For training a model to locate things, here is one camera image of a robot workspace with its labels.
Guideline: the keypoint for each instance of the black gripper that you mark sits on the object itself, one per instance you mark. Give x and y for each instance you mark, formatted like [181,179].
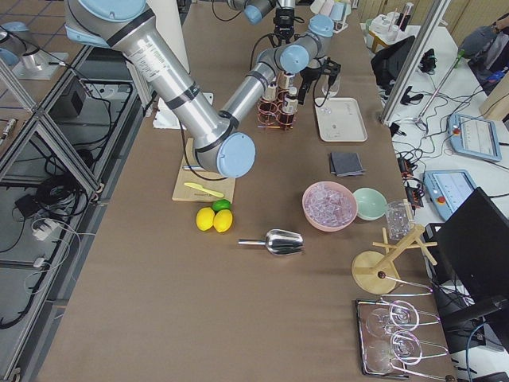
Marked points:
[282,21]
[307,76]

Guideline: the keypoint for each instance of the tea bottle white cap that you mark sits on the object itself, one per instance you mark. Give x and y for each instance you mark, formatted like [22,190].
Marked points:
[289,107]

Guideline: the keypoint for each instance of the copper wire bottle basket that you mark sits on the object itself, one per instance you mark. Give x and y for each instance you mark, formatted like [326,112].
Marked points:
[278,105]

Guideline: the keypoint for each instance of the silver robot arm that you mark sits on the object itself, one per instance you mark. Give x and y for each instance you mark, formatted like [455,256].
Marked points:
[256,10]
[129,27]

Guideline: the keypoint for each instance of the clear wine glass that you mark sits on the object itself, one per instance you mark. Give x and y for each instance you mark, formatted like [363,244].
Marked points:
[330,88]

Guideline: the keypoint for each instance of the cream plastic tray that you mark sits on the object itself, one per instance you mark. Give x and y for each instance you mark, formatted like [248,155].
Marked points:
[340,120]

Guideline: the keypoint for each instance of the dark grey folded cloth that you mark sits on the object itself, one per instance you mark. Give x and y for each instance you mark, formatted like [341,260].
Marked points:
[343,164]

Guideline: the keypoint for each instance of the pink bowl with ice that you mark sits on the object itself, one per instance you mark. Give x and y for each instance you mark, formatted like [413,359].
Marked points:
[329,206]

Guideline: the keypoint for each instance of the green bowl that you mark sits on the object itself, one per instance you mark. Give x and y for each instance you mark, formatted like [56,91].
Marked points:
[371,204]

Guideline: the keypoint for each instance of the blue teach pendant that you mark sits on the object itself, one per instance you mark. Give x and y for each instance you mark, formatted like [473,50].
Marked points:
[475,137]
[448,189]

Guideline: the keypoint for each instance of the clear glass tumbler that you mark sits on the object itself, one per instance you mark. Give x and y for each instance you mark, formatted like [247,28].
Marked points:
[398,219]

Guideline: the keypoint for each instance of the yellow plastic knife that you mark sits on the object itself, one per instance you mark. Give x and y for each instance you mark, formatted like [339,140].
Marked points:
[201,188]

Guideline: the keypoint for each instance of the green lime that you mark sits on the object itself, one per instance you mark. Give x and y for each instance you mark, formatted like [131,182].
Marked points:
[220,205]

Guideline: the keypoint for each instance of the silver metal scoop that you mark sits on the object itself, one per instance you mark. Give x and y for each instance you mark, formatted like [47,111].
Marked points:
[278,242]

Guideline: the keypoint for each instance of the yellow lemon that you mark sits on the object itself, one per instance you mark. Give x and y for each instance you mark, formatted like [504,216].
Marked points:
[223,220]
[205,218]

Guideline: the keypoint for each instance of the wooden cup tree stand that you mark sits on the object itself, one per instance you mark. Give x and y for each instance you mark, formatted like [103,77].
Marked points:
[376,273]

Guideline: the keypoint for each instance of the black monitor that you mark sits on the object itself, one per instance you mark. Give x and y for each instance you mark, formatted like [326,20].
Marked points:
[475,242]

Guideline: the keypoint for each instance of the upside-down wine glass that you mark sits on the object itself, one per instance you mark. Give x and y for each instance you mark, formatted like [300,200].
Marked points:
[389,317]
[399,348]

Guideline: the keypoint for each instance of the metal tray with glasses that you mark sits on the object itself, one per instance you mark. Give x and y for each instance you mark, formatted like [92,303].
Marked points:
[402,373]

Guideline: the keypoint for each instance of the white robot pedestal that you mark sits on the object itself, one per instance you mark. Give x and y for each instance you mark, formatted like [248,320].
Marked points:
[167,107]

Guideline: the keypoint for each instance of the aluminium frame post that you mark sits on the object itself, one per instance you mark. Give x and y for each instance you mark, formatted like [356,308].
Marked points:
[432,20]

